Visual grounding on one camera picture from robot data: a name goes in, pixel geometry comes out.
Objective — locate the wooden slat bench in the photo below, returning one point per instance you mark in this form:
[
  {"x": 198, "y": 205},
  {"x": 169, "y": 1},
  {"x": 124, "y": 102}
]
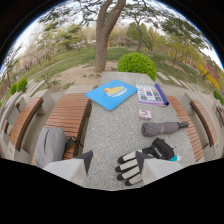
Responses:
[
  {"x": 188, "y": 128},
  {"x": 25, "y": 121},
  {"x": 204, "y": 121},
  {"x": 68, "y": 121}
]

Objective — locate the small purple white box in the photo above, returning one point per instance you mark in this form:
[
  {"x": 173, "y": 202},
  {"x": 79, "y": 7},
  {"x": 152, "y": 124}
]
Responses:
[{"x": 145, "y": 115}]

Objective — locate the blue folder with duck illustration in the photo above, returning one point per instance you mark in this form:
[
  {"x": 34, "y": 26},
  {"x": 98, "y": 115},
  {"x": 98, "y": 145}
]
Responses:
[{"x": 111, "y": 93}]

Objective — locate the purple-edged printed booklet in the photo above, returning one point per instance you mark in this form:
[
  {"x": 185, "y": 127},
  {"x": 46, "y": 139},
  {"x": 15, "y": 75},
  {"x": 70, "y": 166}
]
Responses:
[{"x": 151, "y": 95}]

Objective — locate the large tree trunk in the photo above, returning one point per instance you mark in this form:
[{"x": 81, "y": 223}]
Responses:
[{"x": 104, "y": 36}]

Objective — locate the grey backpack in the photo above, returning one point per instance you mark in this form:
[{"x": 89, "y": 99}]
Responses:
[{"x": 50, "y": 146}]

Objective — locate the black grey glove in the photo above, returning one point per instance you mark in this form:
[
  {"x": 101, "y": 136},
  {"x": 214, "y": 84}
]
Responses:
[{"x": 146, "y": 158}]

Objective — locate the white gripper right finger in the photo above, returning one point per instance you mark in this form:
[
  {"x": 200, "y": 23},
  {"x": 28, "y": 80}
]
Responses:
[{"x": 156, "y": 167}]

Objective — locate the small teal object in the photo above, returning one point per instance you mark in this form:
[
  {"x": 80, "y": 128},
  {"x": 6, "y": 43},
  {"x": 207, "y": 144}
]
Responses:
[{"x": 175, "y": 158}]

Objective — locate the folded grey umbrella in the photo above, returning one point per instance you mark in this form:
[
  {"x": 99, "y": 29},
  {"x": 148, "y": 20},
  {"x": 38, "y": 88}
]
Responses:
[{"x": 161, "y": 128}]

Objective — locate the round green bush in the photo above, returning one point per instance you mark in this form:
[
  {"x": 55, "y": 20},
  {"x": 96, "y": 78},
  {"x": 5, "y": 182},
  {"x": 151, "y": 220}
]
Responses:
[{"x": 137, "y": 65}]

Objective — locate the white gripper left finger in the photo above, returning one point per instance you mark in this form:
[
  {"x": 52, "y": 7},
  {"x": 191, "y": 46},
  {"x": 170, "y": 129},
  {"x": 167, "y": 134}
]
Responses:
[{"x": 71, "y": 168}]

